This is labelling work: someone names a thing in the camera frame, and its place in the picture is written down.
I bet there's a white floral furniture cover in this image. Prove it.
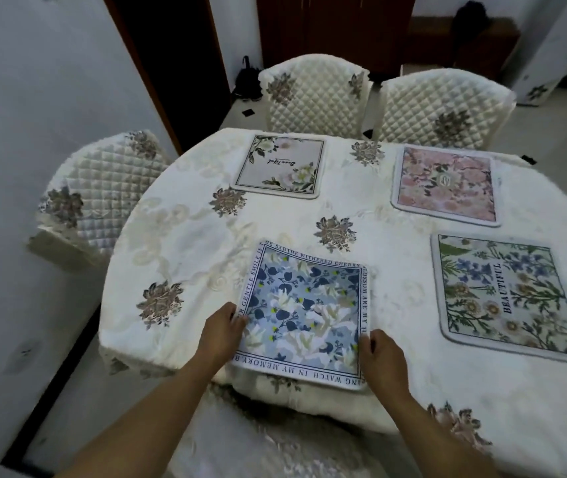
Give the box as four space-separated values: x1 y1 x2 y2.
504 0 567 106

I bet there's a person's right forearm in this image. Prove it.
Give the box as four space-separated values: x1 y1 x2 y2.
375 383 502 478

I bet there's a dark wooden cabinet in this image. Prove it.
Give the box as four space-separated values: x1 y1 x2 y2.
255 0 419 78

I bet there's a white floral placemat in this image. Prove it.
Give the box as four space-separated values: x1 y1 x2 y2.
230 132 327 200

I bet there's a dark wooden bench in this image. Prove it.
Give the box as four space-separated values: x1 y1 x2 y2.
405 17 521 83

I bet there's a person's left forearm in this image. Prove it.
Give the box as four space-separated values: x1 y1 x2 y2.
57 346 229 478

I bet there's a black bag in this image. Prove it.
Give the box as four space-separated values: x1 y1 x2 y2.
233 55 263 101

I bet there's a cream quilted chair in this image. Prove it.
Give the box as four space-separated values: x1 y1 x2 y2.
372 69 517 151
27 129 175 272
257 54 374 140
168 383 394 478

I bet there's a dark wooden door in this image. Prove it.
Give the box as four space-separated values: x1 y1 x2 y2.
101 0 232 156

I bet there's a person's right hand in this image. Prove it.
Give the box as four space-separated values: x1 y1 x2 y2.
356 328 414 400

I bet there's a pink floral placemat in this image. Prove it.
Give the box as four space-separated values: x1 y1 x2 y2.
390 143 503 228

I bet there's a blue floral placemat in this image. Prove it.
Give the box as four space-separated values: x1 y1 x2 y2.
232 238 369 392

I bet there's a black bundle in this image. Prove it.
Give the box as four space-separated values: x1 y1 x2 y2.
450 0 494 43

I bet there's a green floral placemat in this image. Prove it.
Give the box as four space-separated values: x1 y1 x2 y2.
430 233 567 366

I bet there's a cream embroidered tablecloth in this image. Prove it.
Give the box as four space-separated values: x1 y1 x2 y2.
98 126 567 478

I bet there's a person's left hand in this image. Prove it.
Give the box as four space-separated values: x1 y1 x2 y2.
198 302 249 368

